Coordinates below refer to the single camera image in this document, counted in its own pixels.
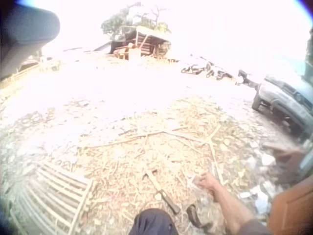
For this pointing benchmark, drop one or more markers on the small pale wood piece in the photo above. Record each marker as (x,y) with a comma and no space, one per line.
(196,180)

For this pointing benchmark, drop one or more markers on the row of parked motorcycles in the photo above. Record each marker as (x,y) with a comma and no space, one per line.
(207,69)

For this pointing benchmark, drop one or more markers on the dark curved knife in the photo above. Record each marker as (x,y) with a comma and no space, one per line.
(194,215)

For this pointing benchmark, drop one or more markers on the brown wooden block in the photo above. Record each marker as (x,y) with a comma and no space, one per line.
(283,153)

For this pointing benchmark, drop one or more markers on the wooden fence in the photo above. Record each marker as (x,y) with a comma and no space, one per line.
(27,71)

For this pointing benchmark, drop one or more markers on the orange wooden panel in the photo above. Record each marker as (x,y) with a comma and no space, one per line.
(292,210)

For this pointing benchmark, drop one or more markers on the person's right fingers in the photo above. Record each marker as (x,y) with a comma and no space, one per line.
(202,180)

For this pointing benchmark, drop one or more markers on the green tree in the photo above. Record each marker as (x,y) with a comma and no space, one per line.
(137,22)

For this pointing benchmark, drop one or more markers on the grey car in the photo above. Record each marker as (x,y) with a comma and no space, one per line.
(283,102)

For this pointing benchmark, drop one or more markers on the person's right hand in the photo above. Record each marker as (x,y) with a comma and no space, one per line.
(209,183)

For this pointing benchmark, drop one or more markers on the long thin bamboo stick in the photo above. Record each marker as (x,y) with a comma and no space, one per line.
(137,139)

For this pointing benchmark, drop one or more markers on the wooden shed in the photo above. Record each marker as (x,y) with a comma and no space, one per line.
(139,45)

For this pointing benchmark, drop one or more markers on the dark rounded rig part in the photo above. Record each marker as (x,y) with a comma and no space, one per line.
(24,36)

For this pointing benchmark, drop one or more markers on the person's legs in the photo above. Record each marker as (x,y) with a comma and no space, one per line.
(154,222)

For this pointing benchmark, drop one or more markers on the bamboo slat frame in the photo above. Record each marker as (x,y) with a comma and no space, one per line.
(53,195)

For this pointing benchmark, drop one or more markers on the forked bamboo stick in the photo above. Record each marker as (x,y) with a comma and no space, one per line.
(210,144)

